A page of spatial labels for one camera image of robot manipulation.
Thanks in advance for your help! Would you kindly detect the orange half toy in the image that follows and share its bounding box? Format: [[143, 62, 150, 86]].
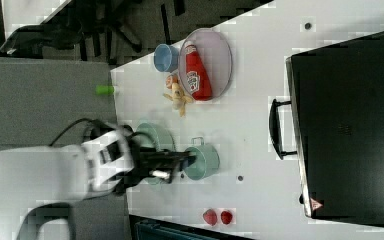
[[165, 74, 178, 89]]

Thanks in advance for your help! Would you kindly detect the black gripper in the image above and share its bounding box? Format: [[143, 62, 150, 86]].
[[113, 131, 196, 195]]

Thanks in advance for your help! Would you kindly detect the grey round plate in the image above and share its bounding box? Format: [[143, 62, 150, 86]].
[[178, 28, 232, 100]]

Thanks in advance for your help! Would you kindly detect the large red strawberry toy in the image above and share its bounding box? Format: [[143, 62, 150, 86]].
[[202, 209, 218, 226]]

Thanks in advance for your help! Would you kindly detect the black steel toaster oven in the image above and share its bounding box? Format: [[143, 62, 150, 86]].
[[285, 31, 384, 227]]

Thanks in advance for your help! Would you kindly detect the blue cup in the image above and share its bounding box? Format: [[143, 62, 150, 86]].
[[154, 44, 179, 72]]

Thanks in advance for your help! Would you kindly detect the peeled banana toy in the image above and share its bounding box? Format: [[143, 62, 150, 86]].
[[163, 83, 194, 117]]

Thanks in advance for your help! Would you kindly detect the green small object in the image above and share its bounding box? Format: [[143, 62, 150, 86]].
[[95, 85, 115, 95]]

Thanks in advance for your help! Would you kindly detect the green oval colander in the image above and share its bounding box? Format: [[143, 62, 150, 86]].
[[135, 122, 175, 185]]

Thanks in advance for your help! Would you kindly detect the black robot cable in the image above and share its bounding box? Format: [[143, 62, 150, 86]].
[[48, 117, 114, 148]]

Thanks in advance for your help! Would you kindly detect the red ketchup bottle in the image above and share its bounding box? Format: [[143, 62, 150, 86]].
[[185, 41, 212, 101]]

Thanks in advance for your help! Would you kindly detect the small red strawberry toy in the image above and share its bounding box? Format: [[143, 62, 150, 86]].
[[221, 210, 233, 225]]

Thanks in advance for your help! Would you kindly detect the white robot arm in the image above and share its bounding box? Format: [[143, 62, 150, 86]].
[[0, 126, 195, 240]]

